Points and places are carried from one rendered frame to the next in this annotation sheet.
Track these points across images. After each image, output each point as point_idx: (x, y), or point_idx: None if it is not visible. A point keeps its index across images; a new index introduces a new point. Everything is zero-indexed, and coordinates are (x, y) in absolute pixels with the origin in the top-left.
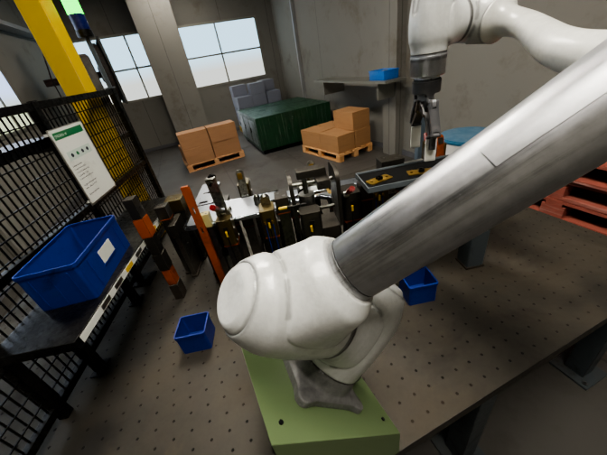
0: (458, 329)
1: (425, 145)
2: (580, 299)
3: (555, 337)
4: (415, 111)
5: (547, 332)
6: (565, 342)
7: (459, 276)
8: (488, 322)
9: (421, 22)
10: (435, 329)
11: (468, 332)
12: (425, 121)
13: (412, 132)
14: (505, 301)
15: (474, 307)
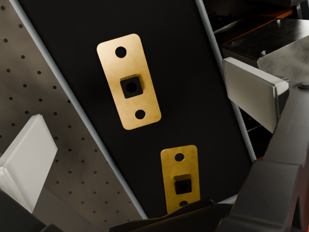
0: (28, 90)
1: (7, 148)
2: (112, 211)
3: (49, 179)
4: (249, 171)
5: (54, 175)
6: (44, 186)
7: None
8: (50, 124)
9: None
10: (17, 63)
11: (26, 101)
12: (7, 228)
13: (257, 81)
14: (92, 146)
15: (73, 113)
